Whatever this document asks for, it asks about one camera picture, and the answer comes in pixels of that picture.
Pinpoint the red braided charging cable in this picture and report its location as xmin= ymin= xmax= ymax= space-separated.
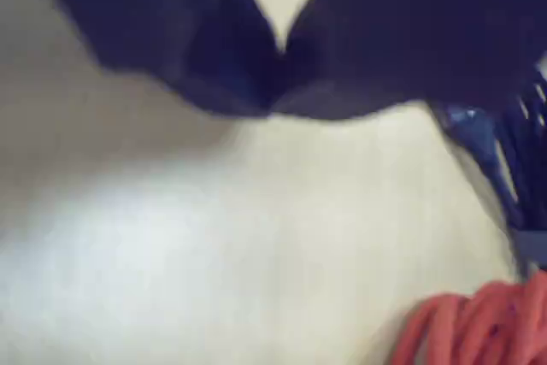
xmin=391 ymin=270 xmax=547 ymax=365

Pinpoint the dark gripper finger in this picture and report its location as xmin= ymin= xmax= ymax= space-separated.
xmin=272 ymin=0 xmax=547 ymax=121
xmin=36 ymin=0 xmax=281 ymax=119

